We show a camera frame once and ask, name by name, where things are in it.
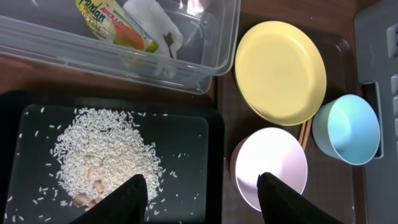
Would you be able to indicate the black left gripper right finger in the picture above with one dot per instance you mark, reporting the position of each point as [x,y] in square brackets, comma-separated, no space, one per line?
[281,204]

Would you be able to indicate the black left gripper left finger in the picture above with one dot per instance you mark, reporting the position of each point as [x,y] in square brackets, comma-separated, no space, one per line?
[125,205]

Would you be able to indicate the pink bowl with food scraps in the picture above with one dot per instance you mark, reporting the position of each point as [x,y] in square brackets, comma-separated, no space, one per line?
[271,150]

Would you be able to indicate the green yellow snack wrapper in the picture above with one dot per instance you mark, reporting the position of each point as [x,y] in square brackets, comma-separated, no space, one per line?
[111,23]

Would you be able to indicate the white napkin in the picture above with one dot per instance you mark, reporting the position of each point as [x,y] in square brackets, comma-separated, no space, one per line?
[157,24]

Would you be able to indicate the black food waste tray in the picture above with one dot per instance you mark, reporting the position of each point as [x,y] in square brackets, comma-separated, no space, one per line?
[189,141]

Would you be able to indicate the clear plastic waste bin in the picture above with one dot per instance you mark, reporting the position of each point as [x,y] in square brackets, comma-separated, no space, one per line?
[53,31]

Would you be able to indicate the dark brown serving tray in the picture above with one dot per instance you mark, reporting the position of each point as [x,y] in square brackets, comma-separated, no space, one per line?
[330,182]

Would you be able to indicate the pile of white rice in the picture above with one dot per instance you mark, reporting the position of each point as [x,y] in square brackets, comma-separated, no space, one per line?
[101,150]

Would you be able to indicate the wooden chopstick left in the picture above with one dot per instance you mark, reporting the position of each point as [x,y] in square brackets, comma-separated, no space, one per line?
[302,132]

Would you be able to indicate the wooden chopstick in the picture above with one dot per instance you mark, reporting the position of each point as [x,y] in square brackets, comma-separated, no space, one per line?
[302,132]
[307,133]

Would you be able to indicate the wooden chopstick right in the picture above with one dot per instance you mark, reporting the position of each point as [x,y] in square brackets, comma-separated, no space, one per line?
[307,133]

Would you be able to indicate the light blue plastic bowl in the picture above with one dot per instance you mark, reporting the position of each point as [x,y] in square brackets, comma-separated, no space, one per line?
[347,129]

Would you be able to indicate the yellow plastic plate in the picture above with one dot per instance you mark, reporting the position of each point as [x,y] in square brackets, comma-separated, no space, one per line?
[280,73]

